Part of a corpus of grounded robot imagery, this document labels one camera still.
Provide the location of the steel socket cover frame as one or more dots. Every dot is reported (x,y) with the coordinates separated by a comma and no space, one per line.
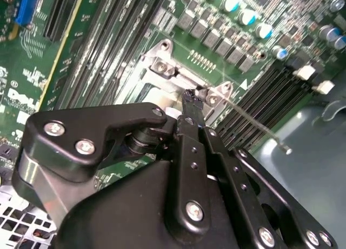
(162,81)

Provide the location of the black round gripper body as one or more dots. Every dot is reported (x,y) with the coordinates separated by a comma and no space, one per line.
(121,211)

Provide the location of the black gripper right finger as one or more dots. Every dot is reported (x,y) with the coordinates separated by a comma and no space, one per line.
(294,214)

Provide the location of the thin steel locking lever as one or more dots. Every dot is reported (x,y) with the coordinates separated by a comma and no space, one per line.
(286,149)

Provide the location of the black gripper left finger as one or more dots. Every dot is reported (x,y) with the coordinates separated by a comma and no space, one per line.
(121,116)

